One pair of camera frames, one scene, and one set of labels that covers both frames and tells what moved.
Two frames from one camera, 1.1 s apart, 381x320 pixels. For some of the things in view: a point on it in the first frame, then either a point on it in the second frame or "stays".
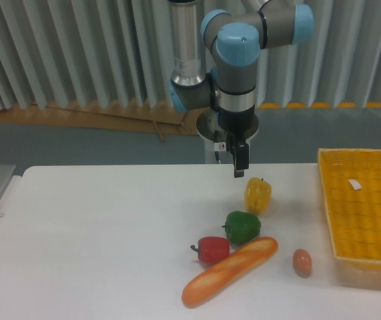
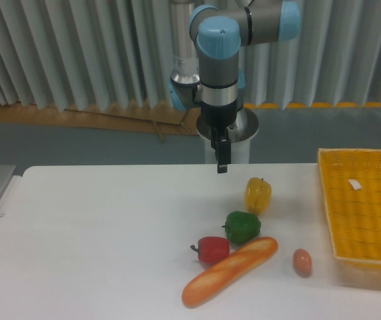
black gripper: [239, 127] → [219, 117]
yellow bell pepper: [257, 193] stays
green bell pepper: [241, 227] stays
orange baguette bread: [228, 271] stays
